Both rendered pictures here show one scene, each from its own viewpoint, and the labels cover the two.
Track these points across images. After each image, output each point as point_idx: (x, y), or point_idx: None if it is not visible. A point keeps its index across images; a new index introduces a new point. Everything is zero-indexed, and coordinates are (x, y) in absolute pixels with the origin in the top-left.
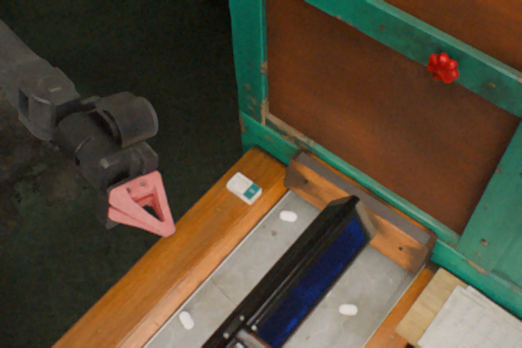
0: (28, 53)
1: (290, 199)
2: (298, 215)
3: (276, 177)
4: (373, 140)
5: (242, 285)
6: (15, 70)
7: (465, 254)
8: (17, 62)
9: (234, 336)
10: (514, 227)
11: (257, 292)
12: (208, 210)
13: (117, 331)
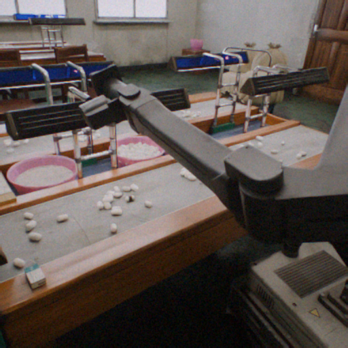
0: (145, 113)
1: (7, 276)
2: (11, 265)
3: (5, 282)
4: None
5: (74, 238)
6: (153, 97)
7: None
8: (152, 103)
9: (92, 98)
10: None
11: (75, 115)
12: (69, 271)
13: (151, 226)
